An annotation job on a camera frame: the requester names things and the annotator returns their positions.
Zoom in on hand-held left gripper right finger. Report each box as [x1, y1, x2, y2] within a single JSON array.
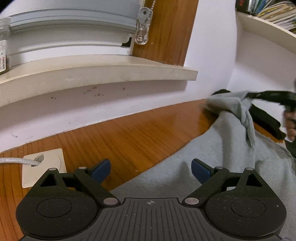
[[182, 158, 263, 207]]

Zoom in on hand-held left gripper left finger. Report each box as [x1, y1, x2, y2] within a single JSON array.
[[40, 159, 121, 207]]

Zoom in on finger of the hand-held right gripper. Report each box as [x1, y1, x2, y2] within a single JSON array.
[[240, 91, 275, 102]]

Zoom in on grey printed t-shirt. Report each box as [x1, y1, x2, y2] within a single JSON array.
[[111, 91, 296, 241]]

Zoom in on person's right hand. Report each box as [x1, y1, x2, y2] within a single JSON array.
[[283, 110, 296, 141]]

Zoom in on black knit cloth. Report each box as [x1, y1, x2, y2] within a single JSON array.
[[211, 89, 287, 141]]

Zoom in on row of books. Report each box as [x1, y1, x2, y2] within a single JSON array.
[[235, 0, 296, 34]]

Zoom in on cream window sill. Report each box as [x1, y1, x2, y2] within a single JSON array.
[[0, 54, 198, 107]]

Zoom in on clear plastic blind pull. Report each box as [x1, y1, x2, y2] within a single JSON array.
[[134, 7, 153, 45]]

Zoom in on glass jar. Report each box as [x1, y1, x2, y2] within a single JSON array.
[[0, 17, 11, 75]]

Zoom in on grey window blind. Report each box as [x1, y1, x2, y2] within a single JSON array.
[[0, 0, 144, 35]]

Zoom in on white desk cable outlet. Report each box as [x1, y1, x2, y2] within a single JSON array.
[[22, 148, 67, 188]]

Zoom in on white wall shelf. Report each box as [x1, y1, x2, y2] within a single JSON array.
[[235, 10, 296, 50]]

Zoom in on white cable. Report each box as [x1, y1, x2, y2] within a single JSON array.
[[0, 157, 41, 167]]

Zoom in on wooden window frame post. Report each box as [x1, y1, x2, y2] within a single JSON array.
[[131, 0, 199, 66]]

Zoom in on white window frame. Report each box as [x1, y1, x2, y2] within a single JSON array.
[[9, 30, 133, 64]]

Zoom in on white bead chain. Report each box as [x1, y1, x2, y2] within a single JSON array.
[[139, 0, 158, 15]]

